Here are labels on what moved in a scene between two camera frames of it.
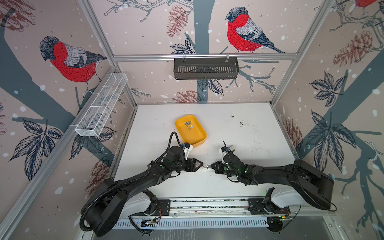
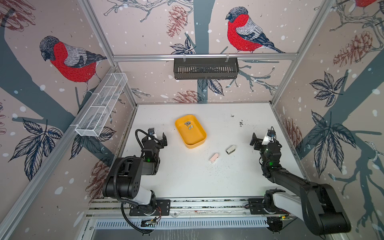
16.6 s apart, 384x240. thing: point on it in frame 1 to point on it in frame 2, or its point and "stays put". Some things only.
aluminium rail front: [223, 207] stays put
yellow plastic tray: [190, 130] stays put
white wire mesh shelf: [100, 105] stays put
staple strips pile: [188, 123] stays put
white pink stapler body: [205, 165] to [214, 158]
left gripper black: [192, 167] to [160, 144]
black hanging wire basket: [206, 68] stays put
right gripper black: [217, 168] to [254, 140]
